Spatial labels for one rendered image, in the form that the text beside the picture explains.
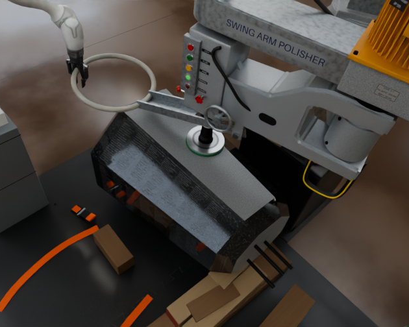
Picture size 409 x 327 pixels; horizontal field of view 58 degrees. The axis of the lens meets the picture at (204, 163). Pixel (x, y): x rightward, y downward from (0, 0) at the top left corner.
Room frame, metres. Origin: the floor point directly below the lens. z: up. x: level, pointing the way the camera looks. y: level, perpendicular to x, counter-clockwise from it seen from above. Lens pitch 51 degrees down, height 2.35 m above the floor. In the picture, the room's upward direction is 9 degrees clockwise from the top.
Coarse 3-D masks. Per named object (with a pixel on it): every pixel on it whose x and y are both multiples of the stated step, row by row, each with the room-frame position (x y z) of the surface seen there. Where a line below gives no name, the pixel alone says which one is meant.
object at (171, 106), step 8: (152, 96) 1.62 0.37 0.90; (160, 96) 1.60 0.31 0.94; (168, 96) 1.58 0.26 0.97; (144, 104) 1.51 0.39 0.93; (152, 104) 1.49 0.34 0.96; (160, 104) 1.55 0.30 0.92; (168, 104) 1.55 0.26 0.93; (176, 104) 1.54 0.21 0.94; (160, 112) 1.47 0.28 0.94; (168, 112) 1.44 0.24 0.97; (176, 112) 1.42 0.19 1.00; (184, 112) 1.41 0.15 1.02; (192, 112) 1.47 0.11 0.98; (184, 120) 1.40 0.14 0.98; (192, 120) 1.38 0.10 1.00; (200, 120) 1.36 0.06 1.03; (224, 128) 1.30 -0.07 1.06; (232, 128) 1.28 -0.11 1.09; (232, 136) 1.24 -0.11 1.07
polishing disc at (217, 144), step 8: (192, 128) 1.47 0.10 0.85; (200, 128) 1.48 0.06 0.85; (192, 136) 1.41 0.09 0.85; (216, 136) 1.44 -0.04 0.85; (192, 144) 1.35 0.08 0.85; (200, 144) 1.36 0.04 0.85; (208, 144) 1.37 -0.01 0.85; (216, 144) 1.38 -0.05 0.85; (200, 152) 1.30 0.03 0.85; (208, 152) 1.31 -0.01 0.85; (216, 152) 1.33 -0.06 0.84
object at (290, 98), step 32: (256, 64) 1.40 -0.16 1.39; (224, 96) 1.27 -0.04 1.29; (256, 96) 1.21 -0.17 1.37; (288, 96) 1.16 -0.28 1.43; (320, 96) 1.11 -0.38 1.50; (352, 96) 1.09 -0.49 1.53; (256, 128) 1.19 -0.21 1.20; (288, 128) 1.14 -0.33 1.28; (320, 128) 1.21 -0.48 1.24; (384, 128) 1.00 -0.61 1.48; (320, 160) 1.06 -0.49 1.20
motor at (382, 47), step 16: (400, 0) 1.05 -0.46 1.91; (384, 16) 1.12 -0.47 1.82; (400, 16) 1.08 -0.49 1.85; (368, 32) 1.21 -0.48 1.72; (384, 32) 1.09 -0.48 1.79; (400, 32) 1.04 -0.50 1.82; (368, 48) 1.11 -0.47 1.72; (384, 48) 1.05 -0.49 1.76; (400, 48) 1.04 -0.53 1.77; (368, 64) 1.03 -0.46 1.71; (384, 64) 1.03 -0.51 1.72; (400, 64) 1.04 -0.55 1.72
